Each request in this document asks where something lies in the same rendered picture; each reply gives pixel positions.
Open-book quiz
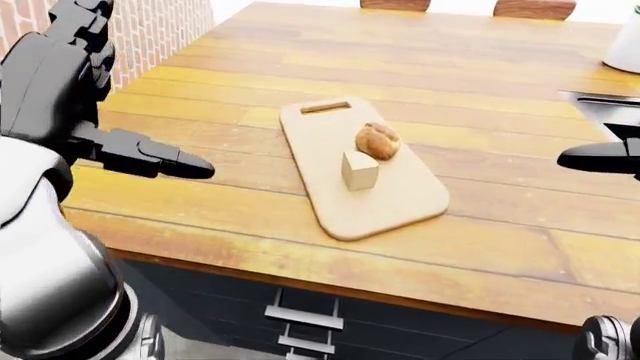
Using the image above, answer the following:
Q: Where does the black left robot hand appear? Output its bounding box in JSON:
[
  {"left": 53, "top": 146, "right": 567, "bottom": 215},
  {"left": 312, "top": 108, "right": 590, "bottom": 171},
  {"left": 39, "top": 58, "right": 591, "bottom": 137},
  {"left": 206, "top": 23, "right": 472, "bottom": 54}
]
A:
[{"left": 0, "top": 0, "right": 216, "bottom": 180}]

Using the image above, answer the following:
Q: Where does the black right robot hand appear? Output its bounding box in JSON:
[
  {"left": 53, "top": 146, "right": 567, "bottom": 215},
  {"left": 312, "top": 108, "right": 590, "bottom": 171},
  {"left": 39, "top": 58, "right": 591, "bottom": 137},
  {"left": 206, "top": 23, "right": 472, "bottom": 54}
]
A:
[{"left": 556, "top": 122, "right": 640, "bottom": 176}]

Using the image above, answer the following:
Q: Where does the brown crusty bread roll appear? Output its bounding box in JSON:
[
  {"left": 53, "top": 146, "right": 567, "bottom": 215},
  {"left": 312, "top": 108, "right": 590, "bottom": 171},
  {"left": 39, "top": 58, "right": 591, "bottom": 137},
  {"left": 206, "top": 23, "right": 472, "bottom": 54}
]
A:
[{"left": 354, "top": 121, "right": 403, "bottom": 162}]

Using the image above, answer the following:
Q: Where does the pale cheese wedge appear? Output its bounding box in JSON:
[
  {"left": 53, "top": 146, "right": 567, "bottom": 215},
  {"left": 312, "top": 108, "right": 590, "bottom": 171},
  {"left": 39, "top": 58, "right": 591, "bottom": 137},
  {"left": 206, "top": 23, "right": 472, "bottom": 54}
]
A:
[{"left": 341, "top": 150, "right": 380, "bottom": 192}]

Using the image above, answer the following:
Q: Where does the light wooden cutting board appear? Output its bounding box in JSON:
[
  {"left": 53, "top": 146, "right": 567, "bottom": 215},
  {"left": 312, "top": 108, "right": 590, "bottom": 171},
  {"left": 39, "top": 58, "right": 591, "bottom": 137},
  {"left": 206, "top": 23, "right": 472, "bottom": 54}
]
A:
[{"left": 278, "top": 96, "right": 451, "bottom": 242}]

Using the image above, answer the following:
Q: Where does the steel kitchen sink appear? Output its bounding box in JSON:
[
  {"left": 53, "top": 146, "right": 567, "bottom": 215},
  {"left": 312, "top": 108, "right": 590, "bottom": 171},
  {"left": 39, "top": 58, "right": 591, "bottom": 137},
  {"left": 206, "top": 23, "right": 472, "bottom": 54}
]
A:
[{"left": 558, "top": 88, "right": 640, "bottom": 131}]

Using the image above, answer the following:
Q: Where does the white ceramic vase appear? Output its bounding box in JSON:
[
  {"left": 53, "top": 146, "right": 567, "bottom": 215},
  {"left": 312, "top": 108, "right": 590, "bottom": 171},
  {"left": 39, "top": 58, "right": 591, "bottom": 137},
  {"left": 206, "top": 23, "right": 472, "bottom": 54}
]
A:
[{"left": 601, "top": 9, "right": 640, "bottom": 74}]

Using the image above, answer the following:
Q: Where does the brown wooden chair back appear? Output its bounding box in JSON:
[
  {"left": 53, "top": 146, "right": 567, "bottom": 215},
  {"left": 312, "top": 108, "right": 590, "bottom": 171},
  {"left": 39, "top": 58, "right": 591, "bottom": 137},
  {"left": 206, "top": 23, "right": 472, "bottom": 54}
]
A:
[
  {"left": 359, "top": 0, "right": 431, "bottom": 10},
  {"left": 492, "top": 0, "right": 578, "bottom": 19}
]

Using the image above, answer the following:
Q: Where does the dark cabinet with steel handles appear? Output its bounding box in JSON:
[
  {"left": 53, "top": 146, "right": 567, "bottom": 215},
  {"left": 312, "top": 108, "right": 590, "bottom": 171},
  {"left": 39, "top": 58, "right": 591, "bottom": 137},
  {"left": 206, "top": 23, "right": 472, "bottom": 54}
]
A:
[{"left": 112, "top": 249, "right": 589, "bottom": 360}]

